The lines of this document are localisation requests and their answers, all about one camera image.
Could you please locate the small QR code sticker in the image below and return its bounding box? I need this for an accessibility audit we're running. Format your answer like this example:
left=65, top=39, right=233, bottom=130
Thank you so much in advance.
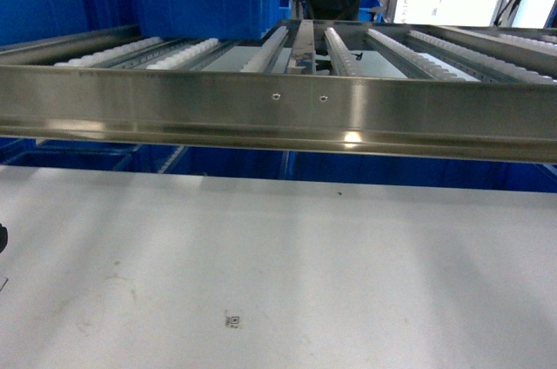
left=224, top=310, right=244, bottom=329

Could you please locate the steel roller shelf frame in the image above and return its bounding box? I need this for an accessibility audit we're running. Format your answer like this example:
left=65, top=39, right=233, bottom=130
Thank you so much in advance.
left=1, top=21, right=556, bottom=164

